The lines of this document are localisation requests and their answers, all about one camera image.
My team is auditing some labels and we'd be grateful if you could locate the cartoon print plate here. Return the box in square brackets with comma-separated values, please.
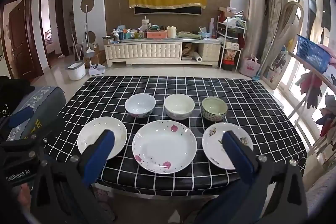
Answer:
[202, 122, 253, 170]

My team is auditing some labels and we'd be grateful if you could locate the dark wooden door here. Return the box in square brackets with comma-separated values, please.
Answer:
[9, 0, 35, 80]

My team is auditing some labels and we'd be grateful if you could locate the black white grid tablecloth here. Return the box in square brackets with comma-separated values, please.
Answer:
[45, 76, 307, 196]

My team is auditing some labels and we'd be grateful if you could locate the white mop bucket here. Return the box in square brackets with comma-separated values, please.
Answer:
[65, 61, 86, 81]

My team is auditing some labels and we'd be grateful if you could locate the paper roll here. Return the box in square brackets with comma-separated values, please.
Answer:
[189, 52, 202, 63]

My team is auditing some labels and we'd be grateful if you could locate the white metal shelf rack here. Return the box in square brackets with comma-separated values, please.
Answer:
[216, 14, 247, 72]

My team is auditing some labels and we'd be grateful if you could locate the white bowl red mark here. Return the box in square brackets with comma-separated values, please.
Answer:
[125, 93, 156, 118]

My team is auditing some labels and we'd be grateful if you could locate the cream cylindrical container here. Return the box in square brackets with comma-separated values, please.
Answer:
[166, 26, 177, 39]

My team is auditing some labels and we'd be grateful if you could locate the pink shopping bag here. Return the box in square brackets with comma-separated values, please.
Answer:
[239, 55, 260, 77]

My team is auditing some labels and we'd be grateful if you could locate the silver standing air conditioner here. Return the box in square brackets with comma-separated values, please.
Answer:
[241, 0, 266, 60]

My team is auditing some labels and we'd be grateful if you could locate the large pink petal plate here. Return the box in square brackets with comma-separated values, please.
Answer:
[131, 120, 197, 174]

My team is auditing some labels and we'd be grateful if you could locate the white tufted TV cabinet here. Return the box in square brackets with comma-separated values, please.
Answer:
[104, 38, 221, 67]

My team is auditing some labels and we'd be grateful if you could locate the white floor mop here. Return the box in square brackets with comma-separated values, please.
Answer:
[81, 5, 95, 59]

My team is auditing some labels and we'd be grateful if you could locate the plain white plate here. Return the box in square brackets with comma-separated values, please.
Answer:
[77, 117, 127, 160]

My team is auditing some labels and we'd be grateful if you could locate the green patterned bowl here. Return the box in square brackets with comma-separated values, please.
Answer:
[201, 97, 228, 122]

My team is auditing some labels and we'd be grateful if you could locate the blue plastic basket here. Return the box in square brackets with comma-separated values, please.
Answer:
[296, 35, 331, 73]

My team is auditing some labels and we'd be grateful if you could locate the pink storage box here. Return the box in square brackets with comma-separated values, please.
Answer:
[146, 31, 167, 39]

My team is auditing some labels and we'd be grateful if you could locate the cream white bowl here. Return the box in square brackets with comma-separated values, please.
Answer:
[163, 94, 195, 121]

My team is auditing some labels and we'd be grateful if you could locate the person's left hand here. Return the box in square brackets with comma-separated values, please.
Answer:
[17, 183, 31, 212]

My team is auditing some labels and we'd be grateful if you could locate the grey sofa with cover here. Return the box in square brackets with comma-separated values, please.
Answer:
[6, 86, 66, 141]

